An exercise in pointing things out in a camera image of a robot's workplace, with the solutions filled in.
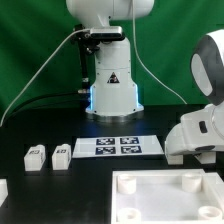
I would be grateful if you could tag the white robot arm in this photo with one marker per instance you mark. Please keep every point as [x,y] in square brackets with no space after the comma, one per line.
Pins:
[114,93]

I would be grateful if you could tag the grey camera on stand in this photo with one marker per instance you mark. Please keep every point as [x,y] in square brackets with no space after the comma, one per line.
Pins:
[111,33]

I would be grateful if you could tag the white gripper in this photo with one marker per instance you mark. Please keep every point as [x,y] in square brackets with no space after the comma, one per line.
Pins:
[198,132]

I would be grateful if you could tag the white square table top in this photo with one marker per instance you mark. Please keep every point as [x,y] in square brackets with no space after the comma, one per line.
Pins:
[179,196]

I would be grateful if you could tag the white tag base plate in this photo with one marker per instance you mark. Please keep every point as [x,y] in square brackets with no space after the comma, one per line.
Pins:
[117,146]

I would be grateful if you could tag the white part left edge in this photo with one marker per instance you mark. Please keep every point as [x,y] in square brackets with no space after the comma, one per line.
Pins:
[3,191]

